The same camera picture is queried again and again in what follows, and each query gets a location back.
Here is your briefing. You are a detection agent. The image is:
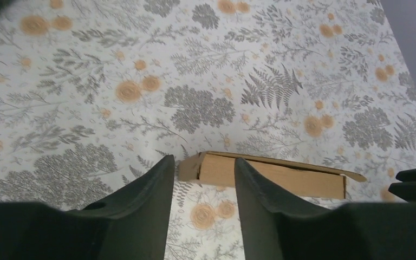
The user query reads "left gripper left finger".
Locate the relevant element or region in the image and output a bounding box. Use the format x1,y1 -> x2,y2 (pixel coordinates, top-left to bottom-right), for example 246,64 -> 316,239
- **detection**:
68,155 -> 175,259

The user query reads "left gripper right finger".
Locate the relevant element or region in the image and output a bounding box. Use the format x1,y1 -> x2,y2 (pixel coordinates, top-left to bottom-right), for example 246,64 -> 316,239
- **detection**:
234,158 -> 329,259

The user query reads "brown cardboard paper box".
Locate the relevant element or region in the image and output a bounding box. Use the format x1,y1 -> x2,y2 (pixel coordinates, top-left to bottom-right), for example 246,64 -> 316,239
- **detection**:
178,151 -> 367,199

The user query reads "floral patterned table mat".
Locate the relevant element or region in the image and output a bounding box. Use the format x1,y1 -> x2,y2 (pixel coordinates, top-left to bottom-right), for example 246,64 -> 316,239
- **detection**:
0,1 -> 416,259

